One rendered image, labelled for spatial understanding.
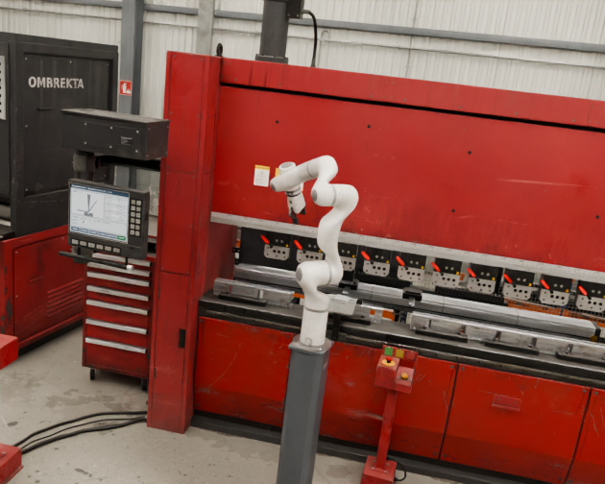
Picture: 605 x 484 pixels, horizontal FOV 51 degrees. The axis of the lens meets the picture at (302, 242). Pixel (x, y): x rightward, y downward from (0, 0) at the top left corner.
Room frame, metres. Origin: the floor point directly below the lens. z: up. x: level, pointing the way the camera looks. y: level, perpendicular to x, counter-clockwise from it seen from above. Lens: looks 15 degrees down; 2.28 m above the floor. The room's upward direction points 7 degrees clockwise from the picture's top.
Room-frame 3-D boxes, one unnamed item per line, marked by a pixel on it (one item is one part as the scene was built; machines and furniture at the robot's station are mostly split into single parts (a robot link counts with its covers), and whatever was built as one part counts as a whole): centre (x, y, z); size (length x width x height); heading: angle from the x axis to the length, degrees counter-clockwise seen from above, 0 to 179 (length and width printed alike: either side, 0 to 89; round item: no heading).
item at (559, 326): (3.83, -0.72, 0.93); 2.30 x 0.14 x 0.10; 81
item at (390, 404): (3.21, -0.60, 0.39); 0.05 x 0.05 x 0.54; 76
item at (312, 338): (2.86, -0.10, 1.09); 0.19 x 0.19 x 0.18
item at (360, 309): (3.59, -0.33, 0.92); 0.39 x 0.06 x 0.10; 81
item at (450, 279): (3.51, -0.85, 1.26); 0.15 x 0.09 x 0.17; 81
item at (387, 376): (3.21, -0.60, 0.75); 0.20 x 0.16 x 0.18; 76
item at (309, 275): (2.85, -0.07, 1.30); 0.19 x 0.12 x 0.24; 120
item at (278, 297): (3.69, 0.26, 0.92); 0.50 x 0.06 x 0.10; 81
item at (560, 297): (3.41, -1.44, 1.26); 0.15 x 0.09 x 0.17; 81
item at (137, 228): (3.22, 1.02, 1.42); 0.45 x 0.12 x 0.36; 75
